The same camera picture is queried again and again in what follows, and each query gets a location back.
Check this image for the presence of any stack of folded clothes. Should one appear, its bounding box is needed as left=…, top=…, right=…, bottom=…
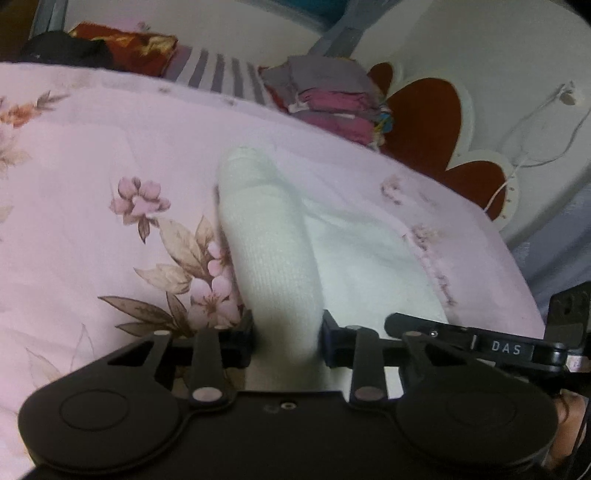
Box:
left=259, top=55, right=393, bottom=151

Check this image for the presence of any person's right hand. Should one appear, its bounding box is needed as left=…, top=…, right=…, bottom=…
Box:
left=554, top=390, right=589, bottom=450

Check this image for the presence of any red orange patterned cloth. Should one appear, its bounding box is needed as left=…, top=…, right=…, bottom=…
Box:
left=69, top=22, right=178, bottom=77

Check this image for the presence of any grey striped mattress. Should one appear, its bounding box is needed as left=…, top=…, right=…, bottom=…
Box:
left=163, top=45, right=274, bottom=108

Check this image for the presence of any red white headboard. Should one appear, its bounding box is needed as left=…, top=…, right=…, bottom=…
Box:
left=366, top=62, right=521, bottom=223

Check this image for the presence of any grey curtain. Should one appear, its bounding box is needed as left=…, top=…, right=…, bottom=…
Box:
left=29, top=0, right=68, bottom=38
left=307, top=0, right=401, bottom=58

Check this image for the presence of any white knitted sweater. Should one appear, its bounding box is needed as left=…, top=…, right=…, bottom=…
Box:
left=218, top=147, right=446, bottom=393

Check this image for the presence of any pink floral bed sheet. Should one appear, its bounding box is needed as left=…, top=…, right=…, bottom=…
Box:
left=1, top=63, right=544, bottom=479

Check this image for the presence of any right grey curtain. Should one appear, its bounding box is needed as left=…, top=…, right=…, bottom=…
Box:
left=307, top=0, right=401, bottom=58

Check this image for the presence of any left grey curtain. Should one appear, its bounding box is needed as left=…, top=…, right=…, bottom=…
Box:
left=29, top=0, right=68, bottom=38

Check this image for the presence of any white charger cable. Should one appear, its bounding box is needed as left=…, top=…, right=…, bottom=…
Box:
left=482, top=81, right=591, bottom=214

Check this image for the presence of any black garment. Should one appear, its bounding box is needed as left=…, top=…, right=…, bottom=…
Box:
left=17, top=31, right=116, bottom=70

